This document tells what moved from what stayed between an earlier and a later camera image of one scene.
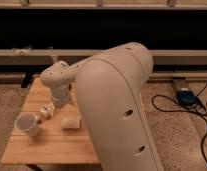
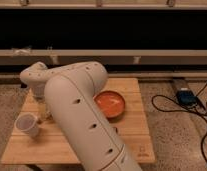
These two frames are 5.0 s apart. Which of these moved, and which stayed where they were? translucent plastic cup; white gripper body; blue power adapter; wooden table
Moved: white gripper body
Stayed: wooden table; translucent plastic cup; blue power adapter
